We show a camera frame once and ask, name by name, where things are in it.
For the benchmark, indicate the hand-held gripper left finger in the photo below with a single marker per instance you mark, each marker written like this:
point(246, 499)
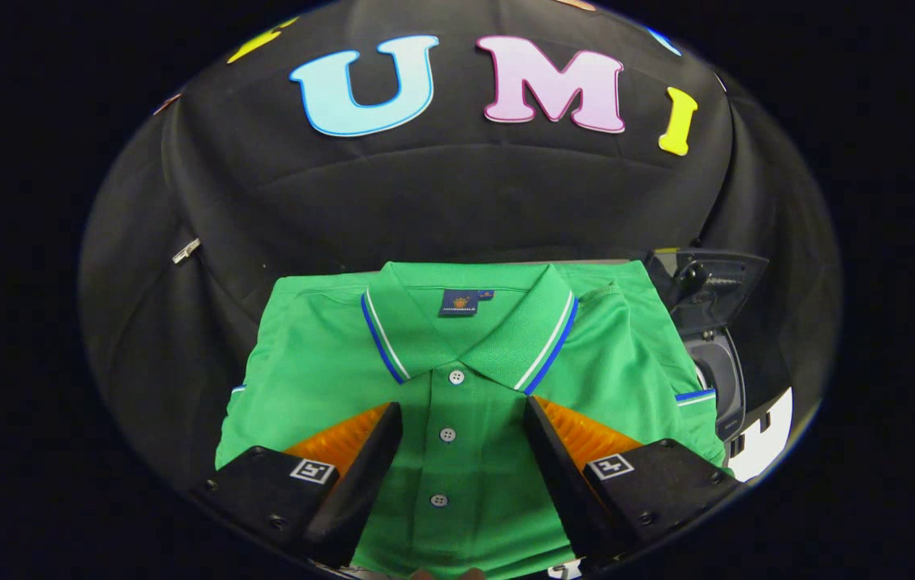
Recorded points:
point(361, 483)

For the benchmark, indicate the black backdrop cloth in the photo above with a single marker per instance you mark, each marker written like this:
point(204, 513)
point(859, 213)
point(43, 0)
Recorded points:
point(457, 193)

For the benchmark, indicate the small red clip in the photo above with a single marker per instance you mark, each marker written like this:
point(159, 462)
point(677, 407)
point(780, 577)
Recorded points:
point(167, 103)

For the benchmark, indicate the green polo shirt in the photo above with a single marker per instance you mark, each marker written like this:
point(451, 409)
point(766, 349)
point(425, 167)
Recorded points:
point(320, 362)

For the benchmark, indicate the small silver clip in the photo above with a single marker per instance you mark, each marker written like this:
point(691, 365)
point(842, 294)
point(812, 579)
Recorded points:
point(186, 250)

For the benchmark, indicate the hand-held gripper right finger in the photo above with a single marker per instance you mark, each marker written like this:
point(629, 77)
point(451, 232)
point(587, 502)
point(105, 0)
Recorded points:
point(562, 483)

